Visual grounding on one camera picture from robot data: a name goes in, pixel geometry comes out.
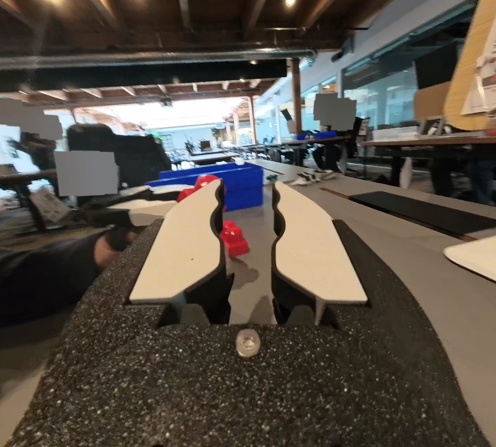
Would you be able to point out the red two-stud block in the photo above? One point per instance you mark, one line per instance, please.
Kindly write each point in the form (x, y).
(236, 243)

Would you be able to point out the blue plastic bin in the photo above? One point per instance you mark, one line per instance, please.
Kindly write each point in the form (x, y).
(240, 187)

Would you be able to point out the metal ceiling duct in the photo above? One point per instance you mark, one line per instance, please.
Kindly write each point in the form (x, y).
(155, 56)

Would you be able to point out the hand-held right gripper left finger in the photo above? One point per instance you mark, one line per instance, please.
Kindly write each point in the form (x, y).
(182, 253)

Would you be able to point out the small blue bin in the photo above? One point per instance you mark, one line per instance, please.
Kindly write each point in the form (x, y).
(325, 134)

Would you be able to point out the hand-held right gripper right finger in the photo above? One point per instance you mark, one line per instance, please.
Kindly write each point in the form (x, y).
(310, 253)

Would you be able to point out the red one-stud block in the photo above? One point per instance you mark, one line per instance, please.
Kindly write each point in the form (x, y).
(203, 182)

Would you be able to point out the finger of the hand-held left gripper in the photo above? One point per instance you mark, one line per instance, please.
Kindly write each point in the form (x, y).
(170, 188)
(151, 209)

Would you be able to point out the person's left hand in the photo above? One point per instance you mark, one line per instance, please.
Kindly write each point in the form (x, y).
(102, 255)

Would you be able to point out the printed instruction sheet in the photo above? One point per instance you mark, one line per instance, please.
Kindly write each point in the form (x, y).
(480, 94)

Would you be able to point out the long wooden table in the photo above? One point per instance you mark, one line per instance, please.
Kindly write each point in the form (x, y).
(426, 141)

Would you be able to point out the black mat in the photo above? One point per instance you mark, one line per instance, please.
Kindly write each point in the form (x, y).
(418, 211)

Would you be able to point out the pile of black white parts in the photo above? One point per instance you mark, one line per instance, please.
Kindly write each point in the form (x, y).
(310, 180)

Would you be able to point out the instruction sheet on stand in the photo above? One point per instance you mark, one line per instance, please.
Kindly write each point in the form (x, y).
(461, 87)

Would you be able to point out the person's left forearm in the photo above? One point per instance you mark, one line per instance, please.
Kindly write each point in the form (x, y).
(46, 280)

